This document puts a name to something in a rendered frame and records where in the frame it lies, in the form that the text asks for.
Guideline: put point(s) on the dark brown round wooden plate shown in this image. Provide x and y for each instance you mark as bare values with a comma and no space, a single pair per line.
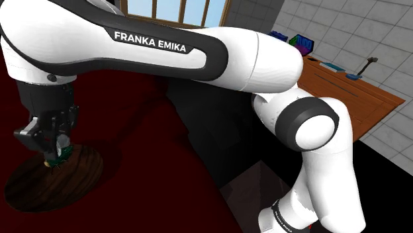
58,187

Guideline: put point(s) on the wooden framed window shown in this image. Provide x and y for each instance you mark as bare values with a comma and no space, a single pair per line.
180,9

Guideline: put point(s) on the dark red bed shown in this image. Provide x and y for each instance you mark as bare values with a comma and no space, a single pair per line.
145,155

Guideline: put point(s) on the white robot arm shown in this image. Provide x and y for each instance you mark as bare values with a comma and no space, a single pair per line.
264,61

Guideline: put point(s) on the dark brown robot stand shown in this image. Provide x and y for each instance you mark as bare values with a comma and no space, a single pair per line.
245,193

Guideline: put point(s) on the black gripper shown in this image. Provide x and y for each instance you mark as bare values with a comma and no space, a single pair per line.
48,103

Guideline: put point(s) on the green object with yellow tip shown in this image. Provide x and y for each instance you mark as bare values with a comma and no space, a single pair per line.
65,152

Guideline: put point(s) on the brown wooden desk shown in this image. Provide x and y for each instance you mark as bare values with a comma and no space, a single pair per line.
361,106

